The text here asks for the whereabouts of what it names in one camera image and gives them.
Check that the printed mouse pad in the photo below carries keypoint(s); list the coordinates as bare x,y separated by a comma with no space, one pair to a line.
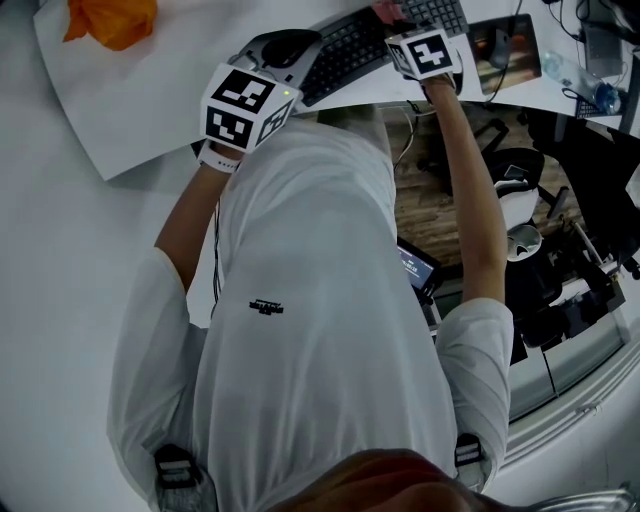
525,55

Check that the grey computer mouse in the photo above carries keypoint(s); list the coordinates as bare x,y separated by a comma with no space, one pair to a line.
499,47

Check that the person's face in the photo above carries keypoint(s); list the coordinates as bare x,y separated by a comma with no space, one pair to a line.
390,485

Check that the white wristband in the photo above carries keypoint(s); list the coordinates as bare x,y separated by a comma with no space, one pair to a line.
217,160

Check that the black office chair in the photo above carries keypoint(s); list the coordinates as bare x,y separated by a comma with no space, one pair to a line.
525,225

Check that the orange plastic bag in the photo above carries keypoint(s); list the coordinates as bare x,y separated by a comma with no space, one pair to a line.
115,22

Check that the person's right forearm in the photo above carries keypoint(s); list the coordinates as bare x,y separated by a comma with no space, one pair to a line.
470,200

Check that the person's grey trousers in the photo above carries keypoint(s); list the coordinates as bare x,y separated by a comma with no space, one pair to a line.
355,122

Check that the pink knitted cloth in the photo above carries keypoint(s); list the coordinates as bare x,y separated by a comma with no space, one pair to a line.
390,11

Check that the clear water bottle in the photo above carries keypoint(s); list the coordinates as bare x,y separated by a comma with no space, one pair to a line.
580,82

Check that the person's left forearm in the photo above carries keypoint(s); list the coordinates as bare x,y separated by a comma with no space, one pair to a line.
195,230

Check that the black keyboard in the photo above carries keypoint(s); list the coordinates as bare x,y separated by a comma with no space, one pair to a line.
350,55

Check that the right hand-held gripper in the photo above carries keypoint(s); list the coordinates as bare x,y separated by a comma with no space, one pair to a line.
425,55

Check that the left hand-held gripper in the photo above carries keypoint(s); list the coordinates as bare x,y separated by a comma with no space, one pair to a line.
240,110

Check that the black phone with lit screen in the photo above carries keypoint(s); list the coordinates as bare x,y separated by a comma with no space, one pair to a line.
417,267

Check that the person's white shirt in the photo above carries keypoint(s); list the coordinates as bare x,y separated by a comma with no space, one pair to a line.
320,310

